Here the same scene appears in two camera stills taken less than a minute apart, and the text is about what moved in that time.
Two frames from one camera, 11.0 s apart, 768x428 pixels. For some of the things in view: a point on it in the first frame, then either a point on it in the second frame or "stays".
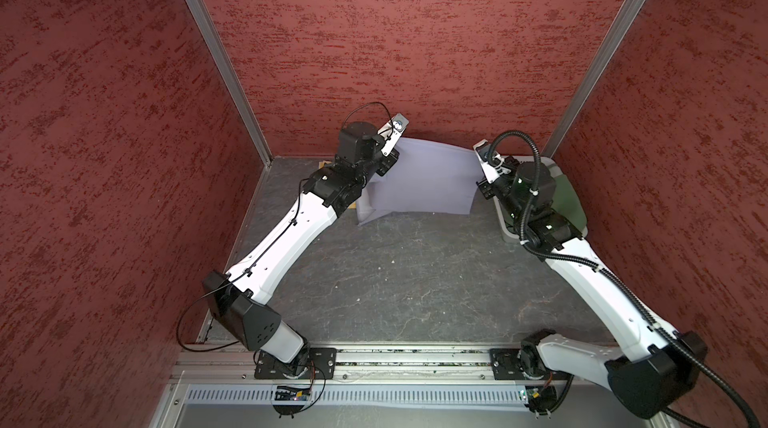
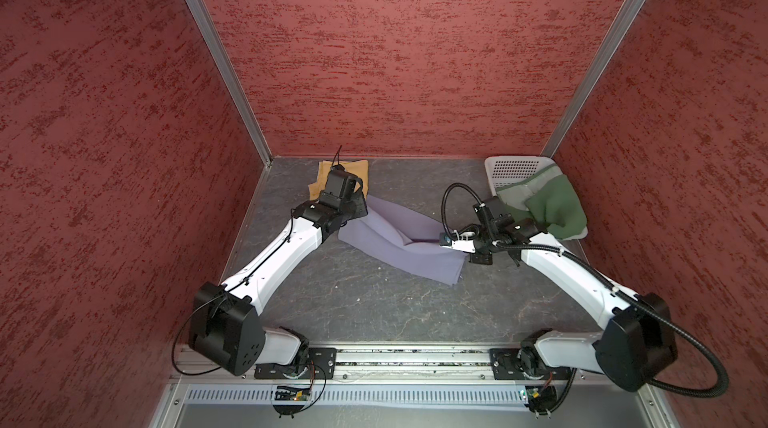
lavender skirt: x=428 y=176 → x=406 y=236
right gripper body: x=503 y=187 → x=485 y=245
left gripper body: x=378 y=163 → x=354 y=208
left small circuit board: x=293 y=393 stays
